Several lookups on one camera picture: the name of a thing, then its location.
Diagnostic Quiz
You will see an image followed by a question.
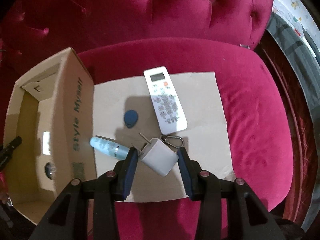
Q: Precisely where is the light blue cosmetic bottle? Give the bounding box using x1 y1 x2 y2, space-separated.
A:
89 137 130 160

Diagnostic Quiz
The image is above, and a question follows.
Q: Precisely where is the white USB wall charger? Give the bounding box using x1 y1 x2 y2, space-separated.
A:
131 133 178 177

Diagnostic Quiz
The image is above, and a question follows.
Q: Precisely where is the metal carabiner with black cord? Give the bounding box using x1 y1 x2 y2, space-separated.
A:
159 134 184 149

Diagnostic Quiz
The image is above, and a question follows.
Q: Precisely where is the blue oval key fob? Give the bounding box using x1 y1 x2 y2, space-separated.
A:
124 110 138 128

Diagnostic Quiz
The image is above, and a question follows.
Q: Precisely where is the white air conditioner remote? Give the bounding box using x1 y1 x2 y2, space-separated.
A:
143 66 188 135

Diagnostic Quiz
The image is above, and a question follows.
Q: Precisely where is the cardboard box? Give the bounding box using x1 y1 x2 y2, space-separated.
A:
4 48 97 224

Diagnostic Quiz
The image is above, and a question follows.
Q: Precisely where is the cardboard sheet mat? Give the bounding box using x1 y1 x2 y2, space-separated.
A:
93 71 237 203

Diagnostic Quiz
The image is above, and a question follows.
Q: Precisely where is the crimson velvet tufted armchair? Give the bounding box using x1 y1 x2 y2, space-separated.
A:
0 0 313 240

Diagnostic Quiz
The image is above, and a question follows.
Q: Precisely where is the grey plaid cloth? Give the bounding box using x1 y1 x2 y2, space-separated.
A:
266 13 319 121

